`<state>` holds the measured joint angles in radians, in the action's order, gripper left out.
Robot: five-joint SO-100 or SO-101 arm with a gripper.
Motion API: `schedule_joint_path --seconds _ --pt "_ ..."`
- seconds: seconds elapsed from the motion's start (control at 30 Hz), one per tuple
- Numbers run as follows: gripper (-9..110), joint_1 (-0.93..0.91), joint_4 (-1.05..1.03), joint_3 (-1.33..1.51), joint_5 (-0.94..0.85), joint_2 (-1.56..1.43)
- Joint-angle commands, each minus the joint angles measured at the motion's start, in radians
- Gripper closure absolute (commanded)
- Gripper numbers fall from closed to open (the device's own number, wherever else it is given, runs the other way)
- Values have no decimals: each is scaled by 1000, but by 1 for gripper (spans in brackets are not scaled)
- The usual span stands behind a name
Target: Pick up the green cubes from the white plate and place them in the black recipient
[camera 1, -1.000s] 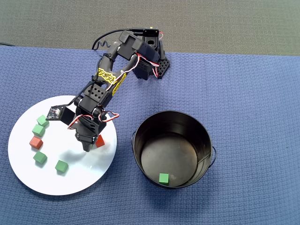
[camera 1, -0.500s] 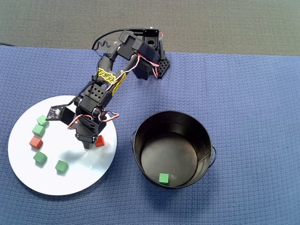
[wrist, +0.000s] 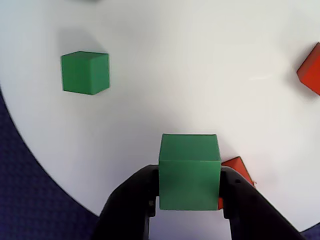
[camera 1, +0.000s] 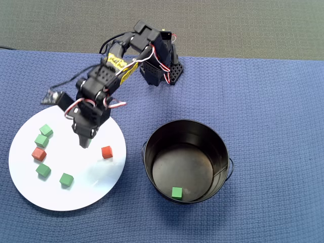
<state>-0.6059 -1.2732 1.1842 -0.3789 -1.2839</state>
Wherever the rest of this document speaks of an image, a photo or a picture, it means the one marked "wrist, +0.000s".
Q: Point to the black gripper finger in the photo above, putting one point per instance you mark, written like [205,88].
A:
[127,207]
[252,217]

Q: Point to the red cube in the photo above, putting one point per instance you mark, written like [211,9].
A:
[236,167]
[311,72]

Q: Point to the white round plate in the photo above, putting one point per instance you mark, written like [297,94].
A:
[175,75]

